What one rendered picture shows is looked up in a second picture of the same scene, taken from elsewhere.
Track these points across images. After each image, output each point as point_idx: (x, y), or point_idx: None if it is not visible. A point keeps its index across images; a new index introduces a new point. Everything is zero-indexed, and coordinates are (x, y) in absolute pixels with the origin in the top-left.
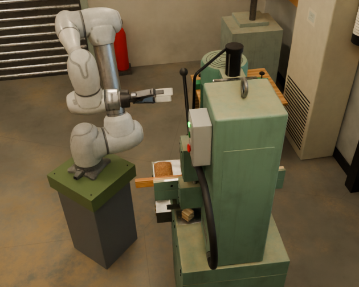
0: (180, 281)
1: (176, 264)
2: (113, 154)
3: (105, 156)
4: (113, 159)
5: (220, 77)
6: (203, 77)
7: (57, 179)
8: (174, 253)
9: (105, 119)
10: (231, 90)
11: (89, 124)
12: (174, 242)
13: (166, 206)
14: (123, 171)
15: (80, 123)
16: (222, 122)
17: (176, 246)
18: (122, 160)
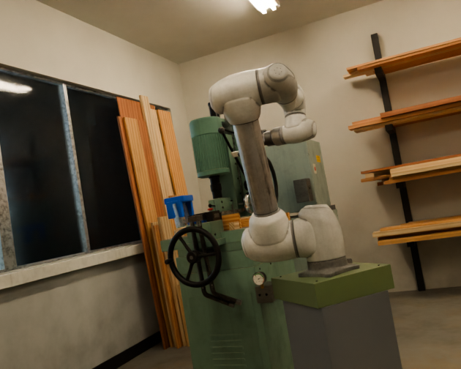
0: (290, 265)
1: (282, 316)
2: (290, 280)
3: (301, 278)
4: (294, 277)
5: (222, 120)
6: (222, 126)
7: (375, 263)
8: (277, 329)
9: (282, 210)
10: None
11: (305, 206)
12: (274, 312)
13: (265, 282)
14: (288, 274)
15: (316, 205)
16: None
17: (279, 271)
18: (282, 278)
